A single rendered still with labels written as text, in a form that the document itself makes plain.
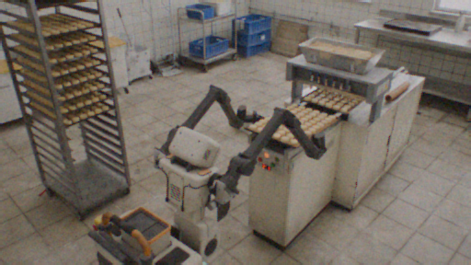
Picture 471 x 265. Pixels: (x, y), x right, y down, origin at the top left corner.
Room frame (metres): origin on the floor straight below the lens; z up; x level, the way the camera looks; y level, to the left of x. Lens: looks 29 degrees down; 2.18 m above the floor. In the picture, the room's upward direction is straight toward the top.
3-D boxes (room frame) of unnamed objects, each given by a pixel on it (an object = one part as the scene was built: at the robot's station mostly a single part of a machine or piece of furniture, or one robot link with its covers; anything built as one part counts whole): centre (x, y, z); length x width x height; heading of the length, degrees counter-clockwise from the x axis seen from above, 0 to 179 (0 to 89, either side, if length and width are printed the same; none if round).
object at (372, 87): (2.83, -0.77, 1.01); 0.72 x 0.33 x 0.34; 50
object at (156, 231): (1.39, 0.42, 0.87); 0.23 x 0.15 x 0.11; 51
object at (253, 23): (6.92, -0.28, 0.50); 0.60 x 0.40 x 0.20; 137
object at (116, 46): (5.07, 1.83, 0.38); 0.64 x 0.54 x 0.77; 42
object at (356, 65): (2.83, -0.77, 1.25); 0.56 x 0.29 x 0.14; 50
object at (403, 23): (5.10, -2.28, 0.93); 0.60 x 0.40 x 0.01; 46
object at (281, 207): (2.45, -0.45, 0.45); 0.70 x 0.34 x 0.90; 140
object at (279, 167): (2.17, -0.21, 0.77); 0.24 x 0.04 x 0.14; 50
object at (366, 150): (3.20, -1.08, 0.42); 1.28 x 0.72 x 0.84; 140
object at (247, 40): (6.92, -0.28, 0.30); 0.60 x 0.40 x 0.20; 135
